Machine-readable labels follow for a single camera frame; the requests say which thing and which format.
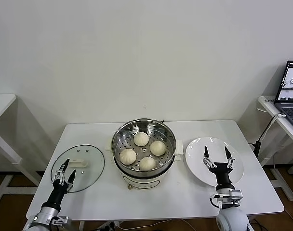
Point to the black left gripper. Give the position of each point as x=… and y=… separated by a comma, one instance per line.
x=57, y=192

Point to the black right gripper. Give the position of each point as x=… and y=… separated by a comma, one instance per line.
x=222, y=173

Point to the round glass pot lid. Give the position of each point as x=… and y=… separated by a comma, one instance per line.
x=93, y=156

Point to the white steamed baozi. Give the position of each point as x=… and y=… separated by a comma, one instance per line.
x=158, y=147
x=147, y=163
x=141, y=139
x=128, y=156

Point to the stainless steel steamer basket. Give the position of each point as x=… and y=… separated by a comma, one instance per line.
x=168, y=144

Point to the round white plate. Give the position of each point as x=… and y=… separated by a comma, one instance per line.
x=199, y=154

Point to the white floor power strip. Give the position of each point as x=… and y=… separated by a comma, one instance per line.
x=109, y=225

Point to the white desk under laptop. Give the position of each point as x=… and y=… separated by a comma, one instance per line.
x=269, y=103

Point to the open grey laptop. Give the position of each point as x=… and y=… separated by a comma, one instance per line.
x=291, y=113

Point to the empty white side desk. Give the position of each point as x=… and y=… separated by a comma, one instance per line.
x=2, y=103

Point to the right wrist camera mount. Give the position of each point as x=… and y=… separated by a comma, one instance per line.
x=233, y=194

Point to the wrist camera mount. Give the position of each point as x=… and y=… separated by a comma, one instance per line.
x=233, y=194
x=61, y=220

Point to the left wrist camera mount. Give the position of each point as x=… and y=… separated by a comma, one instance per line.
x=61, y=220

